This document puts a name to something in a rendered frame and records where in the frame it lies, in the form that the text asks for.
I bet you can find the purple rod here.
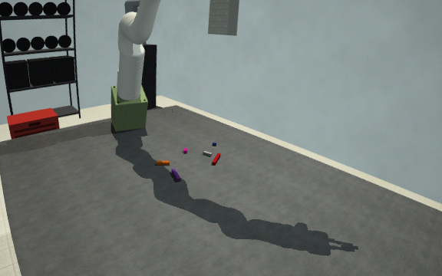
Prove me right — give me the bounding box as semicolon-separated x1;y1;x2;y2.
172;169;181;182

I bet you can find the orange rod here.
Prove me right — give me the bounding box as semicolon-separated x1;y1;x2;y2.
157;161;170;166

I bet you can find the red rod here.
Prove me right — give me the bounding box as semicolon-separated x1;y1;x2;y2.
212;153;220;165

